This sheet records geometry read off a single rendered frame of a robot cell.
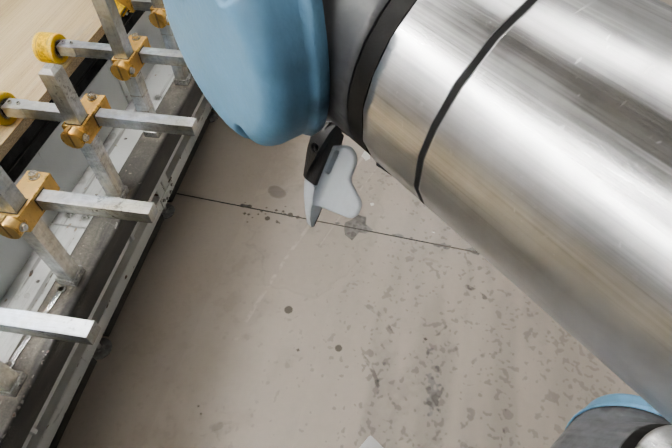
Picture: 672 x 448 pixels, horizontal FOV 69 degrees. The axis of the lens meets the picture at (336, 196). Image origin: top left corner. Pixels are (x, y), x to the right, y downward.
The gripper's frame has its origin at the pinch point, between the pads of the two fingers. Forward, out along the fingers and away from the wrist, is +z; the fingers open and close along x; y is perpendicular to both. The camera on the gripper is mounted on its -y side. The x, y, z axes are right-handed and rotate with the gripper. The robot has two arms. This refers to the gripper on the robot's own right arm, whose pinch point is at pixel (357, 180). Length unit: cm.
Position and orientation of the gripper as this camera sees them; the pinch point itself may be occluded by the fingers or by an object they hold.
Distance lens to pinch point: 51.0
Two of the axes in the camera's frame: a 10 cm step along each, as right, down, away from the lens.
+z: 0.0, 6.4, 7.7
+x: 6.9, -5.6, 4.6
